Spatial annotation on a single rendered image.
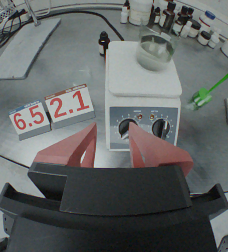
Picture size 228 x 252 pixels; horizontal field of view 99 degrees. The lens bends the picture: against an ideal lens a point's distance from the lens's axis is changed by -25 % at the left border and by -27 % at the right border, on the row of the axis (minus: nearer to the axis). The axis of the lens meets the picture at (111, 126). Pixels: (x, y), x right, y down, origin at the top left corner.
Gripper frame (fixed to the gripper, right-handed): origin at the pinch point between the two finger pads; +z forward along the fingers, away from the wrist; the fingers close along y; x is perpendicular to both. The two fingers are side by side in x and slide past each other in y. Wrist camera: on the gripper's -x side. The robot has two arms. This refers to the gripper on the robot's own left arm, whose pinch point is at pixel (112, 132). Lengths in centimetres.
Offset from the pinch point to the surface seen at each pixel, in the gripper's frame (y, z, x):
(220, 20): -46, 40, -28
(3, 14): 30.9, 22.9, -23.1
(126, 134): -2.1, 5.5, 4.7
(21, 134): 20.9, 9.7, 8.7
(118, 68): -0.9, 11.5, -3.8
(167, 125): -8.4, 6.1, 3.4
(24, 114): 18.9, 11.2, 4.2
